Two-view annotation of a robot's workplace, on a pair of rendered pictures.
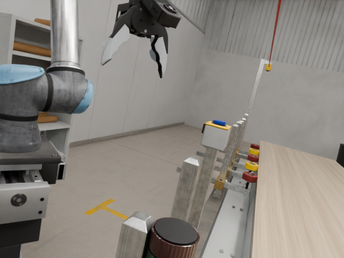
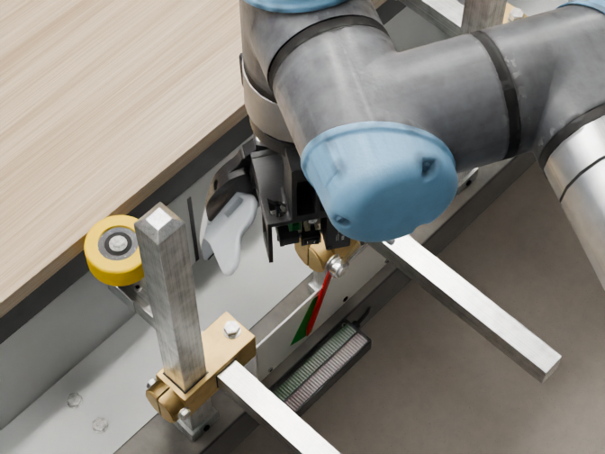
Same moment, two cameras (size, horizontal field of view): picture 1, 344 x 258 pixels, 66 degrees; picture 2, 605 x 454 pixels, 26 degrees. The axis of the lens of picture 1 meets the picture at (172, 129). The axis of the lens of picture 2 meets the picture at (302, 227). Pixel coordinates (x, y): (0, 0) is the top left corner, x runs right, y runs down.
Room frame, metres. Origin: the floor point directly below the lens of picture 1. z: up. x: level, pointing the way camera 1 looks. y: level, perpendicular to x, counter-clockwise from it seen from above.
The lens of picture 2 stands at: (1.07, 0.35, 2.21)
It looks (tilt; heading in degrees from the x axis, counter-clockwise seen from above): 58 degrees down; 207
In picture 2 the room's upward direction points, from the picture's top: straight up
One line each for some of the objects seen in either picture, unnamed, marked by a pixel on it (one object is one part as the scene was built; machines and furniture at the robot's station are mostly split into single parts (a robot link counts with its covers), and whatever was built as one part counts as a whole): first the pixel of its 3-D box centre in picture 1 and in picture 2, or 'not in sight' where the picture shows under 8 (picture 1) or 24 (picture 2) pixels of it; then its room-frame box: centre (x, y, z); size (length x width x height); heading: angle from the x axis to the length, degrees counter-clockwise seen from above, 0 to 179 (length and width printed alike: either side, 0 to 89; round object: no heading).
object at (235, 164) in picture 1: (223, 160); not in sight; (1.96, -0.44, 0.80); 0.44 x 0.03 x 0.04; 73
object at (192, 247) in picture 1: (173, 238); not in sight; (0.30, -0.03, 1.14); 0.06 x 0.06 x 0.02
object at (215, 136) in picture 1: (215, 136); not in sight; (0.80, -0.14, 1.18); 0.07 x 0.07 x 0.08; 73
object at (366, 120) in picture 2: not in sight; (391, 125); (0.66, 0.20, 1.61); 0.11 x 0.11 x 0.08; 46
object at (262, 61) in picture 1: (253, 109); not in sight; (2.75, -0.77, 1.20); 0.12 x 0.09 x 1.00; 73
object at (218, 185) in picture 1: (220, 181); not in sight; (1.49, -0.35, 0.80); 0.14 x 0.06 x 0.05; 163
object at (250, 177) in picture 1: (248, 183); not in sight; (1.43, -0.48, 0.85); 0.08 x 0.08 x 0.11
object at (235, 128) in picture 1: (225, 164); not in sight; (1.51, -0.35, 0.91); 0.04 x 0.04 x 0.48; 73
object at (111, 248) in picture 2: not in sight; (122, 265); (0.47, -0.19, 0.85); 0.08 x 0.08 x 0.11
